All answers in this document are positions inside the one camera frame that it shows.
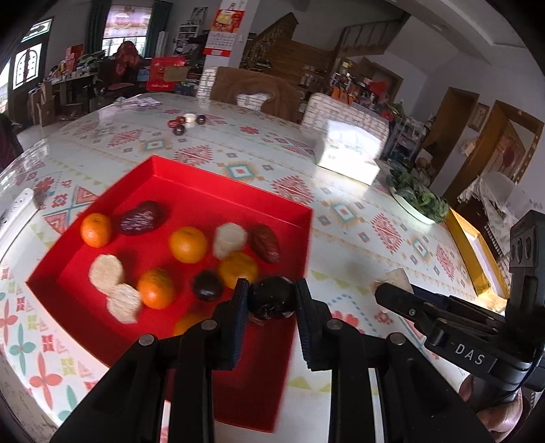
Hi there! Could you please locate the wooden staircase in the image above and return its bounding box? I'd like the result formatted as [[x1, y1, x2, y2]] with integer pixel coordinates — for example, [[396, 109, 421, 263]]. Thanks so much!
[[239, 12, 410, 82]]

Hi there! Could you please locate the white power strip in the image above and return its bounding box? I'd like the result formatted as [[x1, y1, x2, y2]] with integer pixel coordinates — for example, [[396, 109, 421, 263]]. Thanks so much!
[[0, 188, 35, 257]]

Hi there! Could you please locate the red tray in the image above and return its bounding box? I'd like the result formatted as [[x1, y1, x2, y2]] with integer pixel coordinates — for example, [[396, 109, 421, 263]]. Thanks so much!
[[26, 155, 313, 434]]

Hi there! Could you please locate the arched glass door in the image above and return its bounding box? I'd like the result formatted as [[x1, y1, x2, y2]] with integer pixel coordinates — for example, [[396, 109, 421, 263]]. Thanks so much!
[[7, 17, 55, 93]]

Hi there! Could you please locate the wall calendar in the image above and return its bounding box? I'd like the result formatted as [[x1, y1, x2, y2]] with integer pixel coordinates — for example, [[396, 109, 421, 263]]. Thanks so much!
[[203, 7, 246, 57]]

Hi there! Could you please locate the dark red jujube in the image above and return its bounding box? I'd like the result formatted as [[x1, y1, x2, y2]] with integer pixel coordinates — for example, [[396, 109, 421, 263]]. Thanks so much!
[[120, 200, 166, 236], [248, 224, 282, 264]]

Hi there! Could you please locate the patterned tablecloth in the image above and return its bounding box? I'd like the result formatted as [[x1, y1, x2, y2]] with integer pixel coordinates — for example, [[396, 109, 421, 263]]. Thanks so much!
[[0, 91, 533, 443]]

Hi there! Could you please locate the white lace covered furniture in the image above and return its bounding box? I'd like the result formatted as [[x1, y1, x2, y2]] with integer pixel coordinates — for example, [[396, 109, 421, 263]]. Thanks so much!
[[457, 172, 525, 240]]

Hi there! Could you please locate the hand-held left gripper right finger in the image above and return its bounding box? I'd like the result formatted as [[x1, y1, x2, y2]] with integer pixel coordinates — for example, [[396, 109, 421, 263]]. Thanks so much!
[[296, 278, 495, 443]]

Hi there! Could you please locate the narrow white patterned chair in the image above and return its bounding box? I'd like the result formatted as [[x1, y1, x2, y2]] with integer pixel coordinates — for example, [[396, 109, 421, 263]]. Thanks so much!
[[197, 67, 219, 100]]

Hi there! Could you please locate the wooden door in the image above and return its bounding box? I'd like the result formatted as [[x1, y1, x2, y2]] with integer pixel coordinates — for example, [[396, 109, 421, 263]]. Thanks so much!
[[421, 87, 480, 172]]

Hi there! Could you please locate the orange mandarin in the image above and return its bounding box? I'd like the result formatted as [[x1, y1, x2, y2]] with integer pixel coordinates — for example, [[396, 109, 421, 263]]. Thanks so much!
[[79, 212, 114, 249], [169, 227, 208, 264], [219, 251, 260, 291], [173, 313, 203, 337], [137, 268, 176, 311]]

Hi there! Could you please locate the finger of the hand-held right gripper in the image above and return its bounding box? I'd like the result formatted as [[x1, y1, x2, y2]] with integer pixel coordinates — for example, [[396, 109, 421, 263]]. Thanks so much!
[[374, 283, 508, 339]]

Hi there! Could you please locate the person's right hand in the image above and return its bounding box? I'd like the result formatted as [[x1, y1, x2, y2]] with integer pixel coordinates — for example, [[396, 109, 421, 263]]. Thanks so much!
[[461, 374, 525, 432]]

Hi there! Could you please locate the dark water chestnut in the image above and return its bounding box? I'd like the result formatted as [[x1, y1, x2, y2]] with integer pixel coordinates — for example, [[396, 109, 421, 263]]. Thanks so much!
[[249, 275, 299, 320], [192, 270, 224, 303]]

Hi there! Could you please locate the white tissue box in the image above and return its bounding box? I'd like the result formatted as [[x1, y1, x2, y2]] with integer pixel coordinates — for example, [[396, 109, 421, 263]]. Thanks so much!
[[314, 119, 382, 185]]

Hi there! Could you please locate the red covered chair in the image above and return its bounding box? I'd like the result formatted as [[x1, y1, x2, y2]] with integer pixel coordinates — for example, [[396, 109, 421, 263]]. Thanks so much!
[[111, 40, 144, 82]]

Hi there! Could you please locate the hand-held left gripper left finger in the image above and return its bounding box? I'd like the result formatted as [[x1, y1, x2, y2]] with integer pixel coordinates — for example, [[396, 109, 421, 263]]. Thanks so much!
[[49, 278, 250, 443]]

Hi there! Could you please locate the cluttered goods shelf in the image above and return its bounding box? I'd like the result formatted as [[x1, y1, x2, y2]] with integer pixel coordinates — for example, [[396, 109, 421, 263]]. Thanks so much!
[[298, 57, 404, 121]]

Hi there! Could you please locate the window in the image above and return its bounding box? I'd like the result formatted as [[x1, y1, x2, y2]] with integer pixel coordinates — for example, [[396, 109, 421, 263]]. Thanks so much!
[[101, 3, 155, 57]]

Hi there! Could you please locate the plate of green vegetables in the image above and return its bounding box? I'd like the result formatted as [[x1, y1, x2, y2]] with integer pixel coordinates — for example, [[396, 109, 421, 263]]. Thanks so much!
[[389, 165, 450, 225]]

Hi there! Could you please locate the white rice cake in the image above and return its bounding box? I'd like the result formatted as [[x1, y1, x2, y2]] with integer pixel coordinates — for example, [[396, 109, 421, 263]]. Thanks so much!
[[88, 254, 124, 294]]

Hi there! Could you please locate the brown chair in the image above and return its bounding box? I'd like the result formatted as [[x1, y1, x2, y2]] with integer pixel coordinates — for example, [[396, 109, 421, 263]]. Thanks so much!
[[210, 65, 301, 123]]

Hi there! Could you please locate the red cardboard box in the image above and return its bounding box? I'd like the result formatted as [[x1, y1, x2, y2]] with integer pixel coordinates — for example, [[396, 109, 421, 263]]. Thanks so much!
[[146, 56, 191, 93]]

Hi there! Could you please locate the yellow tray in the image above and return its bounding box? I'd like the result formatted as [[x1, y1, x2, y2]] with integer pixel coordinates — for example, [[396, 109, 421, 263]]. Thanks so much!
[[444, 208, 512, 300]]

